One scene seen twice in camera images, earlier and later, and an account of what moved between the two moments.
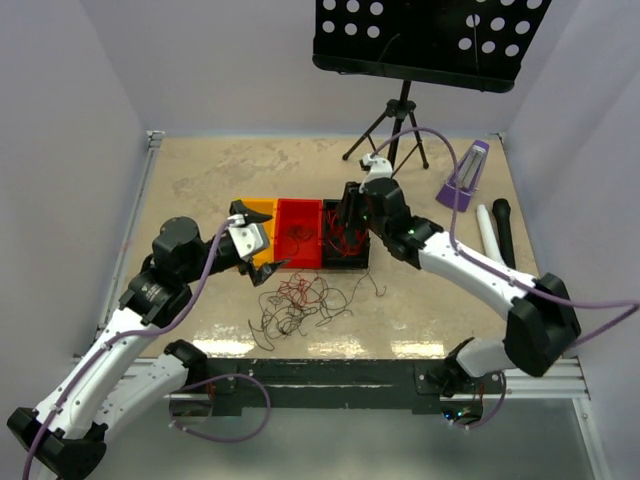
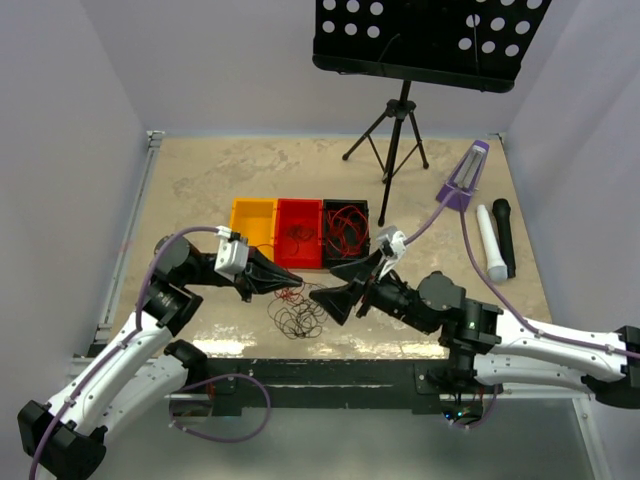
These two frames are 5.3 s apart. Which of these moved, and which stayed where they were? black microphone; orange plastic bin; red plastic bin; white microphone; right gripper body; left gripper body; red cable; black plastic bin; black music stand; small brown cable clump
Moved: left gripper body; right gripper body
Stayed: orange plastic bin; small brown cable clump; black microphone; black plastic bin; black music stand; red cable; red plastic bin; white microphone
